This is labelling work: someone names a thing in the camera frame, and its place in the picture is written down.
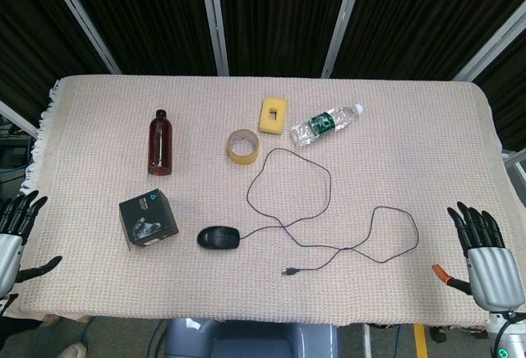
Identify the black computer mouse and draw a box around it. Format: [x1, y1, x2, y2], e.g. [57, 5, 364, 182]
[196, 225, 241, 250]

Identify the black mouse cable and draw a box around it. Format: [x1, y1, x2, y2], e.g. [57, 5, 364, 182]
[239, 147, 420, 278]

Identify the beige woven tablecloth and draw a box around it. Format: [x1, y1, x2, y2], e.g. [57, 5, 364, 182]
[7, 74, 505, 328]

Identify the grey metal frame post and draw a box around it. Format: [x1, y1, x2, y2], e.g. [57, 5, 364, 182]
[452, 1, 526, 83]
[320, 0, 368, 79]
[39, 0, 122, 76]
[198, 0, 230, 77]
[0, 100, 39, 138]

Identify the yellow packing tape roll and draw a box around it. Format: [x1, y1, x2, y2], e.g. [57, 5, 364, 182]
[225, 128, 261, 166]

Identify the black cardboard product box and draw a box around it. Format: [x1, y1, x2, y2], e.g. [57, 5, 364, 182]
[118, 187, 180, 252]

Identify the beige shoe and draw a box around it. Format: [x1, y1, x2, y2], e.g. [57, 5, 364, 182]
[56, 341, 88, 358]

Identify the yellow sponge with hole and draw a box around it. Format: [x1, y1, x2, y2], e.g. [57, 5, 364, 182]
[257, 96, 288, 135]

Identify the brown plastic bottle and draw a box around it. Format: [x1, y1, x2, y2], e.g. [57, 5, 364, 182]
[146, 108, 174, 177]

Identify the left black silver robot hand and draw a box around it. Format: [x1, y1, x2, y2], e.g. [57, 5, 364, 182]
[0, 190, 63, 296]

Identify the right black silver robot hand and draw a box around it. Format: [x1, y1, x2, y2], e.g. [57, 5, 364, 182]
[431, 200, 526, 313]

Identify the black pleated curtain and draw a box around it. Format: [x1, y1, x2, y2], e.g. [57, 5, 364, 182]
[57, 0, 219, 76]
[331, 0, 526, 80]
[0, 0, 111, 126]
[215, 0, 355, 77]
[472, 41, 526, 152]

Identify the clear water bottle green label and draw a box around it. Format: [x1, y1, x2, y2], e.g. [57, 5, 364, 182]
[289, 102, 366, 149]

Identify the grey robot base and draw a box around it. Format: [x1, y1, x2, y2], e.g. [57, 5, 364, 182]
[163, 318, 343, 358]

